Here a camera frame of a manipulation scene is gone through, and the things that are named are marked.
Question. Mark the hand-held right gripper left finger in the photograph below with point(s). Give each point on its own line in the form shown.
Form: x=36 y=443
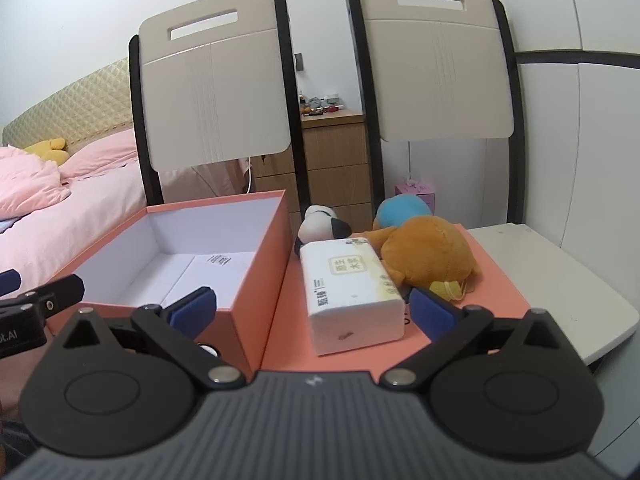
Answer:
x=194 y=310

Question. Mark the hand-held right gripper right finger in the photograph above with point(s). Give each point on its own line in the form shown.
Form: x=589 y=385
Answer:
x=430 y=311

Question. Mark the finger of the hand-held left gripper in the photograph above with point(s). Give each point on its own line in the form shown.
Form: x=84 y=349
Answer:
x=60 y=292
x=7 y=282

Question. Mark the orange plush toy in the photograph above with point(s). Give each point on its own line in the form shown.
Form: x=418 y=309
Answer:
x=425 y=255

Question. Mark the salmon pink cardboard box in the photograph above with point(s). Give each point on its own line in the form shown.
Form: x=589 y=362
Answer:
x=260 y=270

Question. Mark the white tissue pack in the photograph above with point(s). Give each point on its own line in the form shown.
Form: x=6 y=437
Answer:
x=350 y=290

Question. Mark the salmon pink box lid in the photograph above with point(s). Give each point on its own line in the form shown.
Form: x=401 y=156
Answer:
x=295 y=320

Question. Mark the blue plush toy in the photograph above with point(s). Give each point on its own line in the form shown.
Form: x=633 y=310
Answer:
x=400 y=212

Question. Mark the black and white plush toy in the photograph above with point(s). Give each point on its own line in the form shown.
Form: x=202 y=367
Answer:
x=320 y=225

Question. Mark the white desktop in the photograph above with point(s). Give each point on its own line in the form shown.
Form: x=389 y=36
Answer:
x=550 y=280

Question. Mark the white paper sheet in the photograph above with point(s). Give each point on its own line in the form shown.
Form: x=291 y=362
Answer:
x=210 y=275

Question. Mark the pink bed sheet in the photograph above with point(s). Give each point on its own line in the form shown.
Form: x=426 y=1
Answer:
x=75 y=225

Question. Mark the pink blanket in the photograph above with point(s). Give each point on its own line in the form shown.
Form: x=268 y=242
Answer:
x=25 y=185

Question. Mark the small pink gift box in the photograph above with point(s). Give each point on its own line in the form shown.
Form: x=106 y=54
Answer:
x=414 y=195

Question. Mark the yellow plush toy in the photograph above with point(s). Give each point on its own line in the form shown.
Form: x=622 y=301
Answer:
x=47 y=150

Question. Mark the pink pillow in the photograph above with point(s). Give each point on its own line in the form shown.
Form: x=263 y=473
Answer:
x=100 y=157

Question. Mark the wooden dresser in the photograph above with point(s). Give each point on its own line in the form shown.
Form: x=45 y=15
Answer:
x=335 y=160

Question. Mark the beige quilted headboard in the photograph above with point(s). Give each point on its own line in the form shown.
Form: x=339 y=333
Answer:
x=75 y=105

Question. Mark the cluster of small trinkets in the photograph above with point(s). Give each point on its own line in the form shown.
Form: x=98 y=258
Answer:
x=320 y=105

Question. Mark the white wardrobe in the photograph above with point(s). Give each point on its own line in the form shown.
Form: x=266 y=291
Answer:
x=590 y=135

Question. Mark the beige chair with black frame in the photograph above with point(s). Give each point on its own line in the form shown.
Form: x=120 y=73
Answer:
x=215 y=95
x=440 y=65

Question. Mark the grey wall switch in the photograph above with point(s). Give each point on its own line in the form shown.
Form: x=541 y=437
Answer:
x=299 y=61

